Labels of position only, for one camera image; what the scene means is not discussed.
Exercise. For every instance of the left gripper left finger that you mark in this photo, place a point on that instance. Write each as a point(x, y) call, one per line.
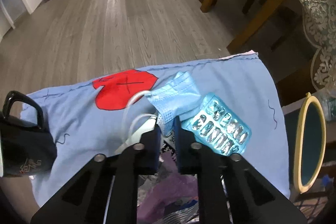
point(105, 189)

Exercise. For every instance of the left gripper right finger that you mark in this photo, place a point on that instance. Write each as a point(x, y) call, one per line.
point(230, 190)

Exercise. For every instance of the blue pill blister pack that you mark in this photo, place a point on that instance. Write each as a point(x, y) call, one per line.
point(218, 127)

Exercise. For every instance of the light blue face mask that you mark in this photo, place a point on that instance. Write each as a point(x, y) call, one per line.
point(178, 96)

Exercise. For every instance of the yellow rimmed trash bin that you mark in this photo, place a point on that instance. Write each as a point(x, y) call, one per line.
point(310, 144)

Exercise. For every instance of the purple wrapper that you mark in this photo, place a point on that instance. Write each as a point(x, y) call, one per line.
point(163, 189)

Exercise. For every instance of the light blue cartoon cloth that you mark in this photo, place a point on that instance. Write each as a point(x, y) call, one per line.
point(84, 119)

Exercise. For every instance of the black ceramic mug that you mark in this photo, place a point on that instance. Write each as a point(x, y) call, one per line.
point(26, 148)

